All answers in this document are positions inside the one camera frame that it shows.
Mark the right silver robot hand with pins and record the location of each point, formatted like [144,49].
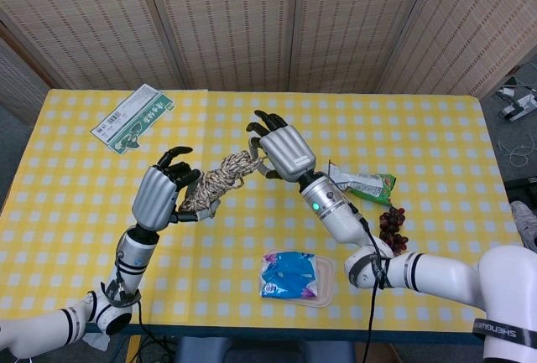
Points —
[285,149]

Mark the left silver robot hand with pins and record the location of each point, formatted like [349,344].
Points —
[155,199]

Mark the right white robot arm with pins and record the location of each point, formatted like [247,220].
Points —
[335,212]

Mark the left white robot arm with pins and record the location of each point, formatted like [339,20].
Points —
[134,254]

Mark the flattened green white carton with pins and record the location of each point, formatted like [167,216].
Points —
[134,120]

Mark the yellow checkered tablecloth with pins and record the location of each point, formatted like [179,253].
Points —
[377,128]

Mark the green crumpled snack bag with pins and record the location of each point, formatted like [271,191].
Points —
[373,189]

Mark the blue tissue pack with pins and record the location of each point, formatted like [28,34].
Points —
[289,275]

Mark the dark red grape bunch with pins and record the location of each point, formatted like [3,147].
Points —
[392,220]

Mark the woven folding screen panel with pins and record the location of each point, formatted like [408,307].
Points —
[230,23]
[474,32]
[17,82]
[84,23]
[356,23]

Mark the yellow bar under table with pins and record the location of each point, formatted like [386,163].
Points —
[133,350]

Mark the white crumpled cloth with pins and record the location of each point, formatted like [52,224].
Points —
[98,343]

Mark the white device on floor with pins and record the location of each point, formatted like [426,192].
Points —
[518,105]

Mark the black box on floor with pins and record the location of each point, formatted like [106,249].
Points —
[520,189]

